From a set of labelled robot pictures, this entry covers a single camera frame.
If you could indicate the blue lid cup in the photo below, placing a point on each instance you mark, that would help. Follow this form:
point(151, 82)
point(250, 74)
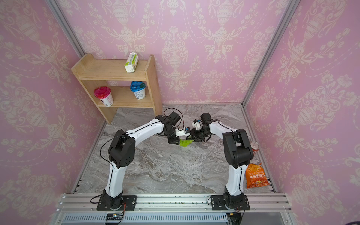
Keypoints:
point(138, 88)

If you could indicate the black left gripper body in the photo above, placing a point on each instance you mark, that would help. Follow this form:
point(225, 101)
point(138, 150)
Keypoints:
point(171, 135)

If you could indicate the aluminium corner profile left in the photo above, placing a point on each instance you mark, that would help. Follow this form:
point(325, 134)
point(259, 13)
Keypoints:
point(66, 27)

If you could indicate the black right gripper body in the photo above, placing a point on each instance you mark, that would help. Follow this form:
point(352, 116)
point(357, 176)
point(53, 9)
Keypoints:
point(199, 135)

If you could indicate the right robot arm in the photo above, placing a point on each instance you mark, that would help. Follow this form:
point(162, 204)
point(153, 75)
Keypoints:
point(238, 154)

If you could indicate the green lego brick base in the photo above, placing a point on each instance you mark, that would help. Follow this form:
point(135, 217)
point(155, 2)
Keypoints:
point(185, 143)

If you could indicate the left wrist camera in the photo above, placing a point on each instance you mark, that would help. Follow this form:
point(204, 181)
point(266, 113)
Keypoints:
point(183, 132)

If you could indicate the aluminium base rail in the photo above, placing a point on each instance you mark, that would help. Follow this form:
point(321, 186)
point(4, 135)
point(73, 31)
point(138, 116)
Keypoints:
point(175, 209)

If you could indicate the orange snack bag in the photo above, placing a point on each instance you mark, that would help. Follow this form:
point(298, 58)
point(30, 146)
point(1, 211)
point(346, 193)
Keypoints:
point(256, 177)

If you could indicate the white green carton box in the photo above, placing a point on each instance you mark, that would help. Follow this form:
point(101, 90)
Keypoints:
point(131, 63)

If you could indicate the red cola can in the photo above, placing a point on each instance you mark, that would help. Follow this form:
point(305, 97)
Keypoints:
point(255, 146)

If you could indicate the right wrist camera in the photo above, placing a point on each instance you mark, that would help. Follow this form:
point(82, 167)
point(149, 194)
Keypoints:
point(197, 124)

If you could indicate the pink lid cup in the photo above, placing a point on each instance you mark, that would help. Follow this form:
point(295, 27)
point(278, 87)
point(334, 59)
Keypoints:
point(104, 95)

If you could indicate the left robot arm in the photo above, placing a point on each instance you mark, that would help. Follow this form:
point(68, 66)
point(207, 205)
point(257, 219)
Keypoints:
point(122, 152)

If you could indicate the aluminium corner profile right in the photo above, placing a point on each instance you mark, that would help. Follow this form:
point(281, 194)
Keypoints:
point(280, 30)

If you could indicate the aluminium corner profile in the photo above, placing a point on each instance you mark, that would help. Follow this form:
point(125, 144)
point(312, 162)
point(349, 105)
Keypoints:
point(280, 30)
point(66, 27)

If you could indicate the small circuit board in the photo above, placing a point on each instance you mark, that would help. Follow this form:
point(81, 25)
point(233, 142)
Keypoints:
point(114, 217)

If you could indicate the wooden shelf unit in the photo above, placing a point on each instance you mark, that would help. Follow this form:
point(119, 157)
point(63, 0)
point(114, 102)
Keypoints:
point(94, 73)

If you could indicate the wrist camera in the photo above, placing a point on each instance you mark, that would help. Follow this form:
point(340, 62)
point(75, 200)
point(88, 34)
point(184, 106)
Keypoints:
point(183, 132)
point(197, 124)

